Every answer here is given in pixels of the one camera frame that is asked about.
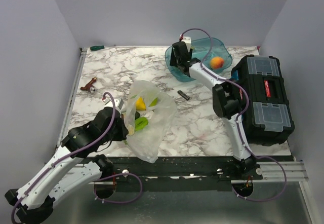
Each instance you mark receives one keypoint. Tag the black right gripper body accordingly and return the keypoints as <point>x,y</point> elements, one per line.
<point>174,61</point>

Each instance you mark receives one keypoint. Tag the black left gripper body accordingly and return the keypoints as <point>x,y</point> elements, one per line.
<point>118,134</point>

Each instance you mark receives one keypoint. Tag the green fake fruit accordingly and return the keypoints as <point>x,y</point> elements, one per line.
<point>140,122</point>

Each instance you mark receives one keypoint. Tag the yellow fake fruit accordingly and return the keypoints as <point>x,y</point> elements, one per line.
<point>140,104</point>

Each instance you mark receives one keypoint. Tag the clear plastic bag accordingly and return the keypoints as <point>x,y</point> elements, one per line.
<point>160,111</point>

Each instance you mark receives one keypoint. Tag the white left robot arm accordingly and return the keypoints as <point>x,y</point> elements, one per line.
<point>35,201</point>

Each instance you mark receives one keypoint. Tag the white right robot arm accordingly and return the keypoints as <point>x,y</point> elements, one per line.
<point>230,101</point>

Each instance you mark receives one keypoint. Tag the orange fake peach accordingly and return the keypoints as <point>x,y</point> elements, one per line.
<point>216,62</point>

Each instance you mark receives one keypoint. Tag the teal plastic tray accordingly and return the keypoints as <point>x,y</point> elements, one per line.
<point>202,46</point>

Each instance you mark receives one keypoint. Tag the brown metal-tipped tool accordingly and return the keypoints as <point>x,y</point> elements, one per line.
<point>89,87</point>

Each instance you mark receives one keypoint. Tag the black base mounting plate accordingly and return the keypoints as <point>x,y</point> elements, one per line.
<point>177,174</point>

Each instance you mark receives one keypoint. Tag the black tool box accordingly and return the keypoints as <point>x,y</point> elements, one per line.
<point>268,120</point>

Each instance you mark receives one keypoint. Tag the aluminium side rail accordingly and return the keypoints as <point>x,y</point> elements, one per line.
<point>68,112</point>

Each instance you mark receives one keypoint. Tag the green handled screwdriver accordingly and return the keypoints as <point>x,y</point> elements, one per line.
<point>100,47</point>

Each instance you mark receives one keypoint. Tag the aluminium front rail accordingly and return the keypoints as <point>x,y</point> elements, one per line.
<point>271,172</point>

